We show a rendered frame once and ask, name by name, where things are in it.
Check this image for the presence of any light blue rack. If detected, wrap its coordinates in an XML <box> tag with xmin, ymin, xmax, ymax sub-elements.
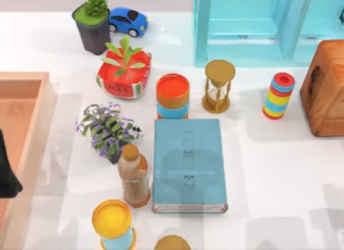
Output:
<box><xmin>192</xmin><ymin>0</ymin><xmax>344</xmax><ymax>67</ymax></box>

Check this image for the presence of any golden hourglass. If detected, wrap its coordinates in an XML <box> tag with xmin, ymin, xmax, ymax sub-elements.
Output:
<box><xmin>202</xmin><ymin>59</ymin><xmax>237</xmax><ymax>113</ymax></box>

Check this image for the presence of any orange lid blue band can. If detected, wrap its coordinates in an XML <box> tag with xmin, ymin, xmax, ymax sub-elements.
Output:
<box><xmin>156</xmin><ymin>73</ymin><xmax>191</xmax><ymax>120</ymax></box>

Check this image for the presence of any salmon shallow box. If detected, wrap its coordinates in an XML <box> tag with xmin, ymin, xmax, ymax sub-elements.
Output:
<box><xmin>0</xmin><ymin>72</ymin><xmax>56</xmax><ymax>250</ymax></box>

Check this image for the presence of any grey pot green succulent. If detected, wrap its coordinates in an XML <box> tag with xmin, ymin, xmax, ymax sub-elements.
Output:
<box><xmin>71</xmin><ymin>0</ymin><xmax>111</xmax><ymax>56</ymax></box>

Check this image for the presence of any brown round lid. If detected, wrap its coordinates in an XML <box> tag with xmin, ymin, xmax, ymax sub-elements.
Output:
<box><xmin>153</xmin><ymin>234</ymin><xmax>191</xmax><ymax>250</ymax></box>

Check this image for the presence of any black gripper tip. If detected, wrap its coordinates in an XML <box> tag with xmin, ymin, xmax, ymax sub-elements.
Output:
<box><xmin>0</xmin><ymin>129</ymin><xmax>23</xmax><ymax>199</ymax></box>

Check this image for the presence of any purple flower plant pot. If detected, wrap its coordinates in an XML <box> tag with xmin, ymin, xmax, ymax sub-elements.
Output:
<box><xmin>74</xmin><ymin>101</ymin><xmax>142</xmax><ymax>165</ymax></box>

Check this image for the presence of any watermelon pattern plant pot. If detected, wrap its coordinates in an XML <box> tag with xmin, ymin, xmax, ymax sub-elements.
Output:
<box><xmin>96</xmin><ymin>35</ymin><xmax>152</xmax><ymax>100</ymax></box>

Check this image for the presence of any brown tea bottle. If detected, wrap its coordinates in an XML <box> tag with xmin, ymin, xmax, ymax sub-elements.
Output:
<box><xmin>117</xmin><ymin>144</ymin><xmax>152</xmax><ymax>209</ymax></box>

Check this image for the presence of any blue book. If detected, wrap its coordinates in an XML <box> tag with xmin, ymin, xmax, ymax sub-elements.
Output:
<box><xmin>152</xmin><ymin>118</ymin><xmax>229</xmax><ymax>214</ymax></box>

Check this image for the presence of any wooden box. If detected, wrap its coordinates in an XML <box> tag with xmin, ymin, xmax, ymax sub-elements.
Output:
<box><xmin>299</xmin><ymin>39</ymin><xmax>344</xmax><ymax>137</ymax></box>

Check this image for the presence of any stack of coloured rings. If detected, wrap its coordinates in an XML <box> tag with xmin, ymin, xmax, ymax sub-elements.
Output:
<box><xmin>262</xmin><ymin>72</ymin><xmax>296</xmax><ymax>120</ymax></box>

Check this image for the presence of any blue toy car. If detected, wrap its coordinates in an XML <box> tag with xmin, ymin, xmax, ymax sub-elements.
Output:
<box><xmin>109</xmin><ymin>7</ymin><xmax>149</xmax><ymax>38</ymax></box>

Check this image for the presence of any yellow lid blue band can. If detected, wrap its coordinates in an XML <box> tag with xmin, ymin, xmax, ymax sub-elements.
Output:
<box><xmin>92</xmin><ymin>198</ymin><xmax>137</xmax><ymax>250</ymax></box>

